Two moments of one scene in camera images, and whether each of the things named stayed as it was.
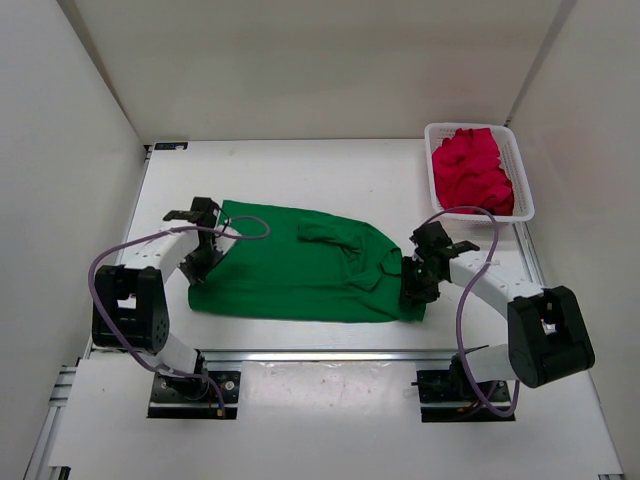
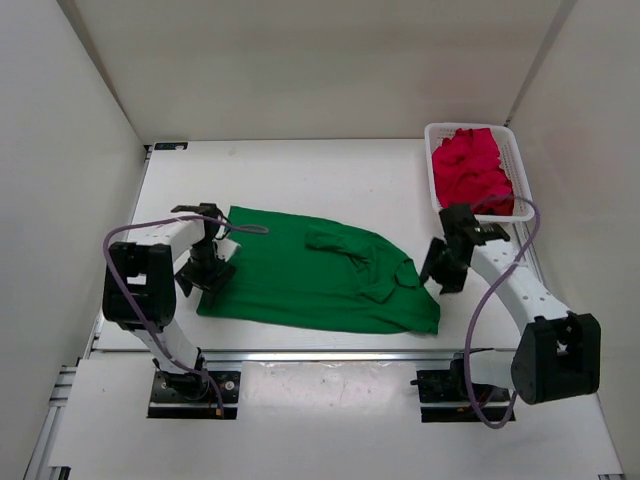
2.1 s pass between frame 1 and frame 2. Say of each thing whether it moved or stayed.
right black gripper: moved
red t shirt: stayed
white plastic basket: stayed
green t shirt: stayed
